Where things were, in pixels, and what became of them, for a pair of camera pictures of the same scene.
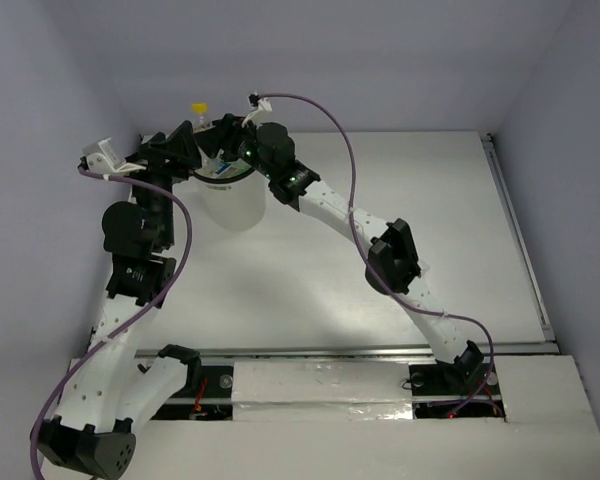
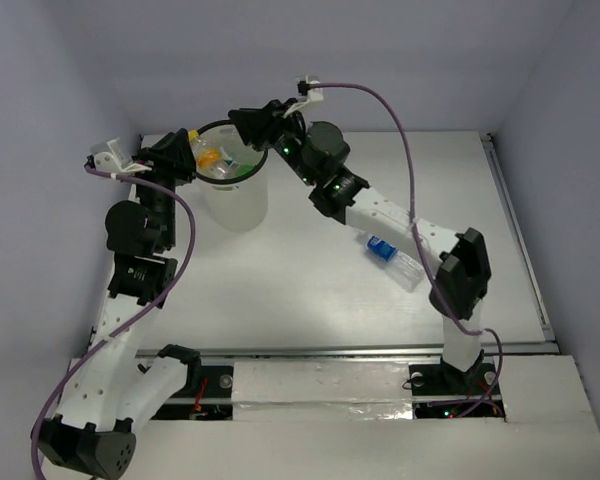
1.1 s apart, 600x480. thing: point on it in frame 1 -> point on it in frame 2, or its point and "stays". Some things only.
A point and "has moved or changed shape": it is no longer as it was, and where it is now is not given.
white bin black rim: [231, 191] stays
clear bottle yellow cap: [201, 124] has moved or changed shape
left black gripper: [156, 151] stays
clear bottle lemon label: [220, 169] stays
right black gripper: [230, 130] -> [264, 122]
